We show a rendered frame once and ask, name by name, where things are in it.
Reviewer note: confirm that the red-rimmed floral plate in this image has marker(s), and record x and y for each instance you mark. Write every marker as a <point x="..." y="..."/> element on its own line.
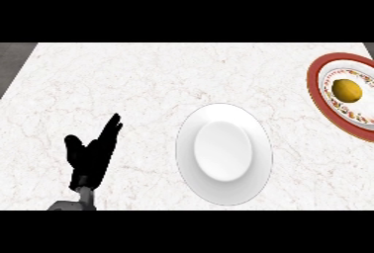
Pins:
<point x="335" y="108"/>

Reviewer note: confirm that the yellow lemon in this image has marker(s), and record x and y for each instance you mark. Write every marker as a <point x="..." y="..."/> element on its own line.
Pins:
<point x="345" y="90"/>

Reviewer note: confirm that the plain white plate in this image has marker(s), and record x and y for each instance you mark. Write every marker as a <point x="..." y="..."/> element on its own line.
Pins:
<point x="223" y="154"/>

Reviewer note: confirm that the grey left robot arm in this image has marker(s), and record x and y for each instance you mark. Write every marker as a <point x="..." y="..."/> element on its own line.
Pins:
<point x="76" y="202"/>

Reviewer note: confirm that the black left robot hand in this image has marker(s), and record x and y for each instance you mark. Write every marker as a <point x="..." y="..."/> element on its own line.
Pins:
<point x="91" y="154"/>

